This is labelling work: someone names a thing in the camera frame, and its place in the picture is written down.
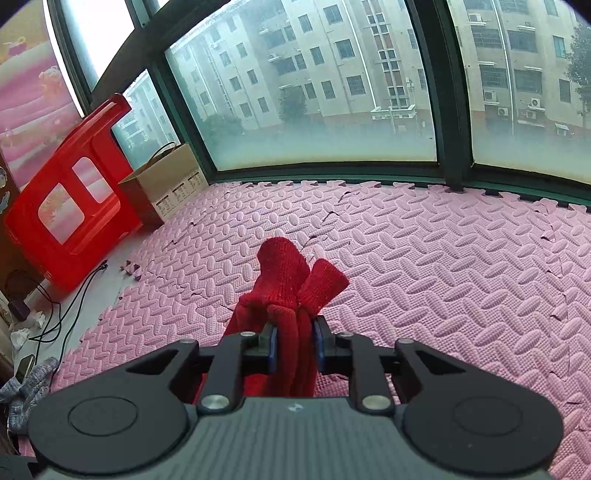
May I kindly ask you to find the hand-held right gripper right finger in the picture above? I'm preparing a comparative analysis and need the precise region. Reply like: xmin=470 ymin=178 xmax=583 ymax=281
xmin=313 ymin=318 xmax=467 ymax=415

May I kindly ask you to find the pink foam floor mat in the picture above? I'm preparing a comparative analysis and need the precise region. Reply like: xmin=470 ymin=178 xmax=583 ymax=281
xmin=18 ymin=180 xmax=591 ymax=480

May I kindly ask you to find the pink printed wall poster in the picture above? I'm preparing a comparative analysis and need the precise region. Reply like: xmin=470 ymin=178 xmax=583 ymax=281
xmin=0 ymin=9 xmax=86 ymax=195

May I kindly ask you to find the black cable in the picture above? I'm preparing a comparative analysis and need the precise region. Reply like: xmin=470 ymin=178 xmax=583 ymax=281
xmin=28 ymin=261 xmax=109 ymax=342

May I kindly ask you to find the green window frame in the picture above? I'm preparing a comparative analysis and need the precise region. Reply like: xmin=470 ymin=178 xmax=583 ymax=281
xmin=46 ymin=0 xmax=591 ymax=208

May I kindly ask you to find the red knit garment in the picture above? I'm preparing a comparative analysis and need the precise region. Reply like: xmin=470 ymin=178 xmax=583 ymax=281
xmin=193 ymin=237 xmax=349 ymax=398

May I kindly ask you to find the dark mobile phone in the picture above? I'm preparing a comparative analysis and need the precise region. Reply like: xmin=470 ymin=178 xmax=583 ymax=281
xmin=14 ymin=354 xmax=37 ymax=384

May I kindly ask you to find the crumpled white tissue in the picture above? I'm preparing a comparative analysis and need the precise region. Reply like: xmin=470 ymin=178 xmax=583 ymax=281
xmin=10 ymin=311 xmax=44 ymax=349

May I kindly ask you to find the brown paper bag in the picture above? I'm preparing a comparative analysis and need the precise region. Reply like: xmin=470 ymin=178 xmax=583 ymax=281
xmin=117 ymin=142 xmax=211 ymax=227

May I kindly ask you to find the beige apartment building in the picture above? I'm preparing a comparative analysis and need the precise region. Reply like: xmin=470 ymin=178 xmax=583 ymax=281
xmin=124 ymin=0 xmax=591 ymax=148

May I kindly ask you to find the grey knit cloth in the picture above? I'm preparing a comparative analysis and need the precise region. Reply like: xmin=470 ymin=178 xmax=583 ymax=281
xmin=0 ymin=356 xmax=61 ymax=435

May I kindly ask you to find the red plastic stool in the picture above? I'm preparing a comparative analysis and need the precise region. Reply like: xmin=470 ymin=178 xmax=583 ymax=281
xmin=4 ymin=93 xmax=144 ymax=292

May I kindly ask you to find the green tree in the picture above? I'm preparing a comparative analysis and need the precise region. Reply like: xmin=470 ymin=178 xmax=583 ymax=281
xmin=277 ymin=85 xmax=308 ymax=123
xmin=566 ymin=21 xmax=591 ymax=121

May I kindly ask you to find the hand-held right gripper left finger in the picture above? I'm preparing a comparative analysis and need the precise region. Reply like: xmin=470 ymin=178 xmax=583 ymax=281
xmin=124 ymin=323 xmax=279 ymax=415

